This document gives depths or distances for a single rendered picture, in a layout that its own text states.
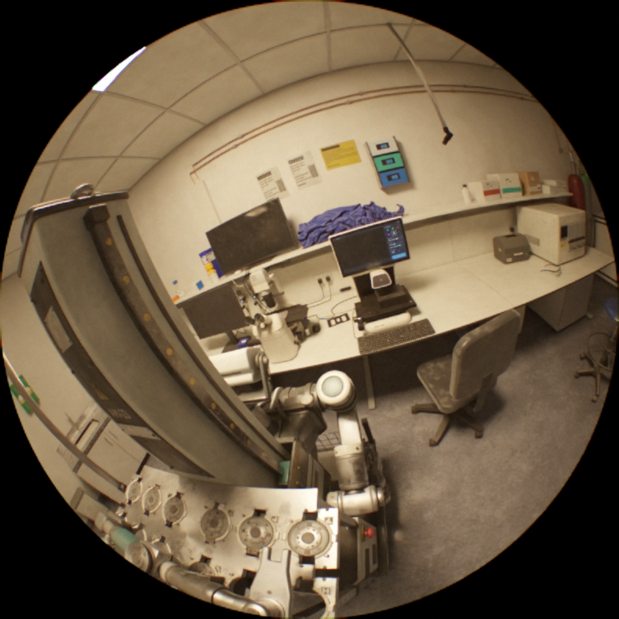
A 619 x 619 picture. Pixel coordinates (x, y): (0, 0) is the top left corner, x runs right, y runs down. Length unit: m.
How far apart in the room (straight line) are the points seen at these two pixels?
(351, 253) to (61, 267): 1.27
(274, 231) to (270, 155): 0.71
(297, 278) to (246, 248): 0.51
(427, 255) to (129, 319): 1.99
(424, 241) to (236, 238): 1.57
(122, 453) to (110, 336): 2.58
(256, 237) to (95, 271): 1.56
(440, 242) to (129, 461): 3.79
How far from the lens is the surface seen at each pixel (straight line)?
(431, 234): 2.00
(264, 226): 1.77
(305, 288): 1.97
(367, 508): 0.77
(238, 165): 2.12
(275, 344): 1.33
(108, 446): 2.79
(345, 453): 0.75
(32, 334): 3.25
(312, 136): 2.02
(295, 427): 0.74
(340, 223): 1.60
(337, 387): 0.74
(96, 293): 0.33
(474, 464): 1.67
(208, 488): 0.52
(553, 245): 2.18
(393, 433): 1.75
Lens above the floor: 1.54
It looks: 25 degrees down
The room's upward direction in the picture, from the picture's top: 22 degrees counter-clockwise
